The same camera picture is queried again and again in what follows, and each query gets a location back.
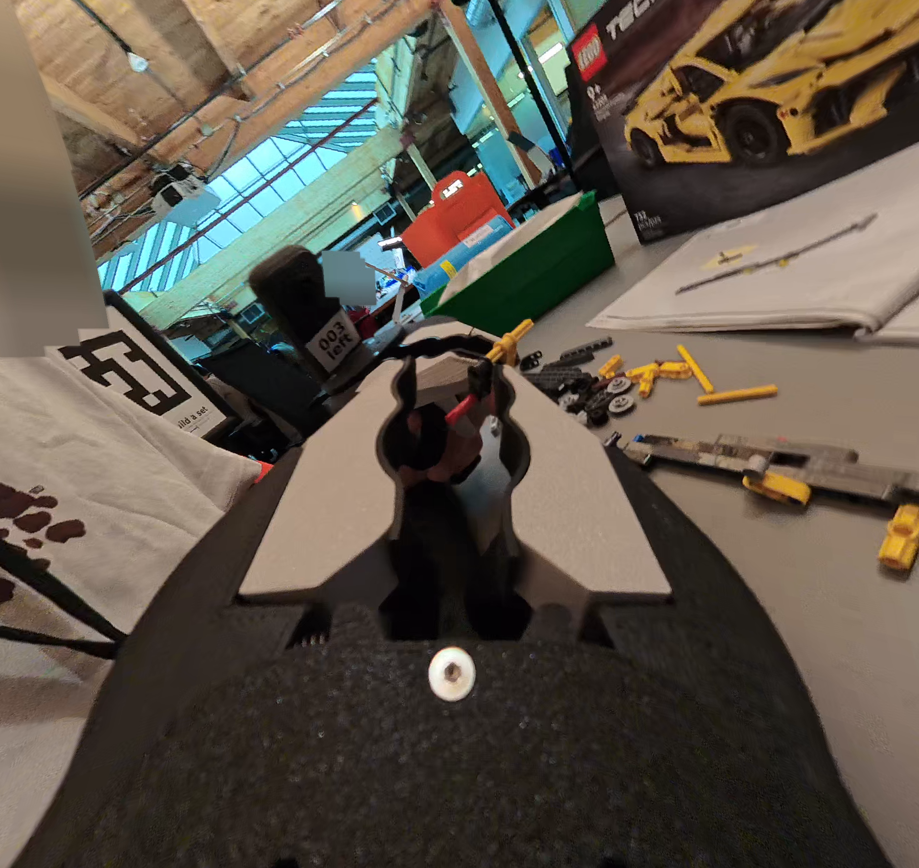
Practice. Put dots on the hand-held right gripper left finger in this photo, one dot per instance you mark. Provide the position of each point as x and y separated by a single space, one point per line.
323 516

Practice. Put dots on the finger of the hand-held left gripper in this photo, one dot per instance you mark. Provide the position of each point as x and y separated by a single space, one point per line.
445 328
441 372

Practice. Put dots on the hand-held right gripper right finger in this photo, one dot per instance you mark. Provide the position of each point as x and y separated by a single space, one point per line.
581 516

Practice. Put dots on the black connector with red pin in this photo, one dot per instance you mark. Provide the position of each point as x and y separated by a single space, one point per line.
479 379

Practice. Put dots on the person's left hand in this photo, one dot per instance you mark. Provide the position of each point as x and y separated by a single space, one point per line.
463 458

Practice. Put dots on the blue wrapped roll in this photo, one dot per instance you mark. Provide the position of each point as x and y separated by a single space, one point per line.
459 265

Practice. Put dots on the white paper liner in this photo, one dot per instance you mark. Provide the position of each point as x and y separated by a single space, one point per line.
502 257

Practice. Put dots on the black office chair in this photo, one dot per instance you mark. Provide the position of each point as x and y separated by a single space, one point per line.
258 387

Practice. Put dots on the green bin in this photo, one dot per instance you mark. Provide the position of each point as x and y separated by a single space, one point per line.
545 286

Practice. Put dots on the orange bag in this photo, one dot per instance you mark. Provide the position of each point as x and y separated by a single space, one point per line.
459 214

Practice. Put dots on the pile of dark beams and wheels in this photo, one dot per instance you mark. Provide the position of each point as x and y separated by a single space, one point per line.
574 387

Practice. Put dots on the white ceiling mounted device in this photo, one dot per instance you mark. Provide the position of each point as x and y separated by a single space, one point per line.
183 200

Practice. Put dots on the small yellow connector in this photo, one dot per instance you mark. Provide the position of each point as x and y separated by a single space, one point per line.
610 367

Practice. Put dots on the joined yellow connector pair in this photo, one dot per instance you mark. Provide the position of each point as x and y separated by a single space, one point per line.
657 376

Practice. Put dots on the white card black marker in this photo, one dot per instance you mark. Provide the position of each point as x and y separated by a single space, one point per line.
179 408

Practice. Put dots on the long grey black beam assembly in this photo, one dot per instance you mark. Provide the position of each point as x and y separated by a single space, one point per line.
754 455

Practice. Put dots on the yellow axle rod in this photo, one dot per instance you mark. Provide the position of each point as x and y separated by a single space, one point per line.
695 369
736 395

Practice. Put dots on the person's white shirt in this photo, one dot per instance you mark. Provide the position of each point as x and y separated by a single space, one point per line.
108 466

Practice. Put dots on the black pole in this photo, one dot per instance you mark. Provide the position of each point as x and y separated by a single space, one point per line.
517 56

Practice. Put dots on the open instruction booklet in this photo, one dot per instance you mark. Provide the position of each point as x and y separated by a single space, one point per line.
775 279

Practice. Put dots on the dark box with yellow car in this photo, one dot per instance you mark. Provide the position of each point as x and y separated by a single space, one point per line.
754 92

